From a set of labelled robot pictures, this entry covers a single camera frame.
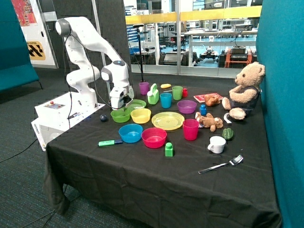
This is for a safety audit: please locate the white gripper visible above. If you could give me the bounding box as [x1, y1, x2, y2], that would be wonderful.
[110, 85, 134, 113]

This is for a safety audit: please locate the green plastic bowl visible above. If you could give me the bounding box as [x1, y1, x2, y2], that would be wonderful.
[111, 109, 131, 123]

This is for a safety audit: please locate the yellow plastic bowl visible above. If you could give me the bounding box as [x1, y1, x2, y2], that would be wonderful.
[131, 108, 152, 124]

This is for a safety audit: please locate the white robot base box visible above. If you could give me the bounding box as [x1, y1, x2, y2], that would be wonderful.
[31, 92, 105, 151]

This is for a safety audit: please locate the green plastic plate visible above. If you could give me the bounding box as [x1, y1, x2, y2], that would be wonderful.
[127, 99, 146, 111]

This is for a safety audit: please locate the yellow plastic plate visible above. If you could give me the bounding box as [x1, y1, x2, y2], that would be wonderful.
[151, 112, 185, 131]

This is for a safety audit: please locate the dark blue ball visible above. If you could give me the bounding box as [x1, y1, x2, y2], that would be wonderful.
[99, 114, 108, 123]

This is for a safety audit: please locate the blue plastic bowl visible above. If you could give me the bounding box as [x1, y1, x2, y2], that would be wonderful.
[118, 124, 143, 143]

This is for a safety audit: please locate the purple plastic cup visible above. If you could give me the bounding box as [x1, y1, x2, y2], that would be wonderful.
[139, 82, 149, 95]

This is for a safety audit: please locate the green toy watering can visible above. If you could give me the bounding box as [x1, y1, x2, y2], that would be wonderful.
[147, 83, 159, 105]

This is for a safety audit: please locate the green highlighter marker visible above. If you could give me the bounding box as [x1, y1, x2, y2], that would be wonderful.
[98, 139, 123, 147]

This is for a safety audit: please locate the pink plastic bowl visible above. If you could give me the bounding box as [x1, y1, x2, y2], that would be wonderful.
[141, 127, 167, 149]

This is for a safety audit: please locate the blue plastic cup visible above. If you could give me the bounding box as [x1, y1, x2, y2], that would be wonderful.
[160, 93, 172, 108]

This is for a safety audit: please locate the yellow toy banana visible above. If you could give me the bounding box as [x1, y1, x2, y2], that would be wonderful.
[161, 84, 171, 89]

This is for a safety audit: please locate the black marker pen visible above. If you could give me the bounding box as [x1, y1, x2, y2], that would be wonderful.
[68, 113, 81, 119]

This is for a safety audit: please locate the green plastic cup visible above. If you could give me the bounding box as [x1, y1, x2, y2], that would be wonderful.
[172, 86, 183, 100]

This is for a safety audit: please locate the purple plastic bowl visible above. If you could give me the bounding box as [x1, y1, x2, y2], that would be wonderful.
[177, 100, 197, 114]

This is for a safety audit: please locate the green toy block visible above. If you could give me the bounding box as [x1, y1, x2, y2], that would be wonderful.
[165, 142, 174, 157]

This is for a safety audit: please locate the red toy block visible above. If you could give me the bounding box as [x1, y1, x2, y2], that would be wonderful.
[182, 88, 188, 98]

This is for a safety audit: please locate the pink plastic cup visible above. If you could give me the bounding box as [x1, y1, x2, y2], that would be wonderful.
[183, 119, 199, 141]

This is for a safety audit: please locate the black tablecloth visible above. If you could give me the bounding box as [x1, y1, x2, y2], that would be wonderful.
[43, 73, 283, 228]

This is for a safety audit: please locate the red book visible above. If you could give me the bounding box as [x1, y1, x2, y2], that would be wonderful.
[193, 93, 223, 103]

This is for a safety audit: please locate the blue toy block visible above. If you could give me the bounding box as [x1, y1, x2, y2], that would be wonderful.
[199, 104, 207, 116]

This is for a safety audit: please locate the black microphone stand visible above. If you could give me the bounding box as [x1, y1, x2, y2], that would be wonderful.
[133, 23, 145, 82]

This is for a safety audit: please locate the small brown lying teddy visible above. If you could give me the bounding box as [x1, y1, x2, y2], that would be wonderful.
[195, 112, 223, 132]

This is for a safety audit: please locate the small brown sitting teddy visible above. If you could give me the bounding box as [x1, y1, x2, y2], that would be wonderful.
[204, 95, 220, 107]

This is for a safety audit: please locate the white ceramic cup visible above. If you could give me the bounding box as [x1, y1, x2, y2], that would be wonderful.
[208, 136, 226, 154]

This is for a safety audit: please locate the green toy pepper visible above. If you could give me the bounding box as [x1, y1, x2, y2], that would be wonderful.
[222, 128, 234, 140]

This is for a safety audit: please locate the teal sofa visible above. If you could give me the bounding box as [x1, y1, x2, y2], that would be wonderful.
[0, 0, 39, 92]

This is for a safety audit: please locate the large beige teddy bear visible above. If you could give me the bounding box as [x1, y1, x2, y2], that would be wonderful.
[222, 62, 265, 120]

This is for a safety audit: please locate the silver metal fork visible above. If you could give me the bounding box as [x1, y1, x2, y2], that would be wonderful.
[198, 155, 244, 174]

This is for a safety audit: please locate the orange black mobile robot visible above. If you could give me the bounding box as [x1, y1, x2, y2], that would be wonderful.
[218, 46, 257, 68]

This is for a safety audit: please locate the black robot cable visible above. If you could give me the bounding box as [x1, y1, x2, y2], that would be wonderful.
[62, 34, 112, 129]

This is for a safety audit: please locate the teal partition wall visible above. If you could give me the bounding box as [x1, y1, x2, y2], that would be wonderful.
[256, 0, 304, 228]

